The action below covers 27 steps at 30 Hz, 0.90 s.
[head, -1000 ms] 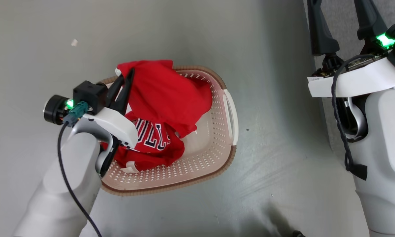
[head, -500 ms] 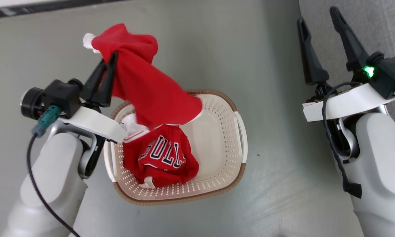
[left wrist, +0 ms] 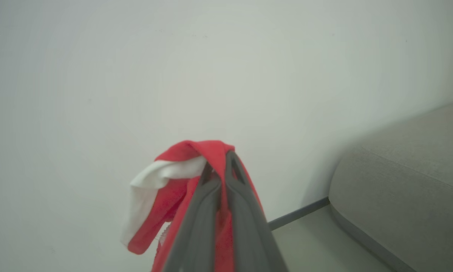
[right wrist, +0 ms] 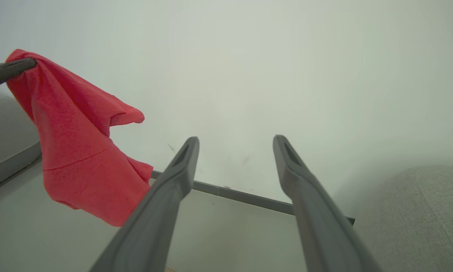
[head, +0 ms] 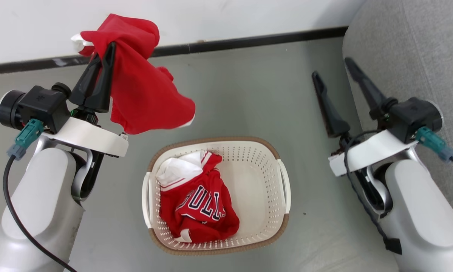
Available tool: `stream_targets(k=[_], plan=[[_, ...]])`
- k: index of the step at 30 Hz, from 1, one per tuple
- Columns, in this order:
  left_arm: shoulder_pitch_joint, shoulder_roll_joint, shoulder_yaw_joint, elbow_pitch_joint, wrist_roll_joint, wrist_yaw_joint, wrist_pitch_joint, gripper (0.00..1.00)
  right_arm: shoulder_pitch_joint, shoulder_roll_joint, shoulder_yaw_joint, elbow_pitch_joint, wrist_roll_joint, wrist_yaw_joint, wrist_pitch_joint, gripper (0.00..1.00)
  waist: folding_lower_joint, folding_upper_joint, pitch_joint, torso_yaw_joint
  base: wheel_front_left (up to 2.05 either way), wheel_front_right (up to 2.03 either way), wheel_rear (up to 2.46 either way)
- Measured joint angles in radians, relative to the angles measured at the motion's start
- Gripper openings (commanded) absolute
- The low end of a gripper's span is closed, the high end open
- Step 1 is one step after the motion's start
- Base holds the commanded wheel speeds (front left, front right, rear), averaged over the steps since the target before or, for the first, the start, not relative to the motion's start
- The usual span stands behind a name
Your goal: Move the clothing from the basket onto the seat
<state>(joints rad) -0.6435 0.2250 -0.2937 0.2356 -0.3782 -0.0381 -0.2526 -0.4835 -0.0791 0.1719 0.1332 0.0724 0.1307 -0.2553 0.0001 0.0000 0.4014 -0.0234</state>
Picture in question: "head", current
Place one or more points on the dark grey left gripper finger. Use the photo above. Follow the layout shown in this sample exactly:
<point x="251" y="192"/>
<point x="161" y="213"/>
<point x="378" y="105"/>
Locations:
<point x="83" y="87"/>
<point x="102" y="87"/>

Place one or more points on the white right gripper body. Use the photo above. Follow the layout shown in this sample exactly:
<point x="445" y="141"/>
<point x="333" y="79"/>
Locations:
<point x="370" y="153"/>

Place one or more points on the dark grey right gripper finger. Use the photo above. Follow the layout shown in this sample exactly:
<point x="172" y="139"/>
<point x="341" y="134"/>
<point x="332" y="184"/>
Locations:
<point x="330" y="109"/>
<point x="368" y="88"/>

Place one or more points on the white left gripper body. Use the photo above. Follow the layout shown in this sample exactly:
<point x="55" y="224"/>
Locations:
<point x="92" y="136"/>

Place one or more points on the plain red garment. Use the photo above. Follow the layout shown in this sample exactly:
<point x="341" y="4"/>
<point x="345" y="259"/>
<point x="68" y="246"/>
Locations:
<point x="143" y="90"/>

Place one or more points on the red Bulls jersey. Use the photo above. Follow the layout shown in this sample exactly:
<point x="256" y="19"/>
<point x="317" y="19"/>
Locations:
<point x="200" y="204"/>

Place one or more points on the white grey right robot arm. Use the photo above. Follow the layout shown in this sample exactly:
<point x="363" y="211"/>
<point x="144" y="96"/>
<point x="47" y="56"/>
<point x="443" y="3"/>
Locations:
<point x="419" y="211"/>

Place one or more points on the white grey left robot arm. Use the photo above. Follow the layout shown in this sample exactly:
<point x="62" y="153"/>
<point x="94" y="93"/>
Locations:
<point x="41" y="204"/>

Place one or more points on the white perforated laundry basket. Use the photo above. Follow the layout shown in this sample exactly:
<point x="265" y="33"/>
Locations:
<point x="256" y="189"/>

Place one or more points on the grey fabric sofa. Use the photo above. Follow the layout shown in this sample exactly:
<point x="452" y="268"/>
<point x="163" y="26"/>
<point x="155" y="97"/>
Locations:
<point x="411" y="49"/>

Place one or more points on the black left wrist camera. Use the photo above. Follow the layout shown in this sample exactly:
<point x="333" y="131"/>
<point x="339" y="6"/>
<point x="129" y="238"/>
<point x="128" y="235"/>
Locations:
<point x="41" y="105"/>

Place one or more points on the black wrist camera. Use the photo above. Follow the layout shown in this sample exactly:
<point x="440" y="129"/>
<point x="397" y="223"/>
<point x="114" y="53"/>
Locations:
<point x="417" y="117"/>
<point x="41" y="105"/>

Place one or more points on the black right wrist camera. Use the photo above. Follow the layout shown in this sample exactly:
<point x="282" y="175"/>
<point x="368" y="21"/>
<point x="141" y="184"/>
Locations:
<point x="417" y="117"/>

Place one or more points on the black wall baseboard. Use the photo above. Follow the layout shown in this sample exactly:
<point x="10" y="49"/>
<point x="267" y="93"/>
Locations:
<point x="249" y="40"/>

